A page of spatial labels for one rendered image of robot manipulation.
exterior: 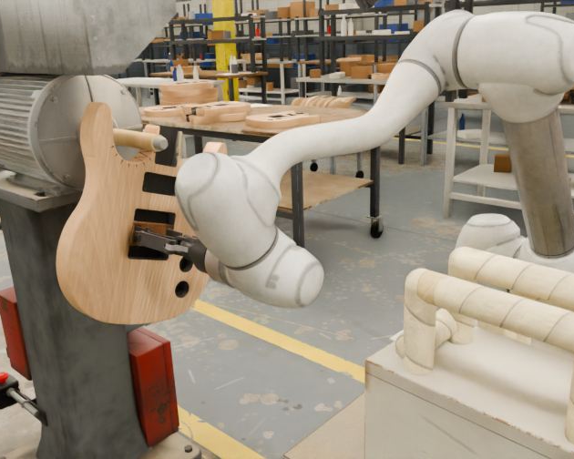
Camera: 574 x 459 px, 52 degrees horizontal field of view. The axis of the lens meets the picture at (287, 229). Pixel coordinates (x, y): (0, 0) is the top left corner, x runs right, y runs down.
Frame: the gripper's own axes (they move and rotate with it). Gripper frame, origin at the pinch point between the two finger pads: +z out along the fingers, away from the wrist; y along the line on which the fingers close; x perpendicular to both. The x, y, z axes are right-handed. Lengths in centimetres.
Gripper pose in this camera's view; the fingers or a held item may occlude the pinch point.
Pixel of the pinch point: (153, 235)
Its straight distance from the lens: 120.7
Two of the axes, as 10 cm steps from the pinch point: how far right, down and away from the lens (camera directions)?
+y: 6.5, 0.7, 7.6
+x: 1.8, -9.8, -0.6
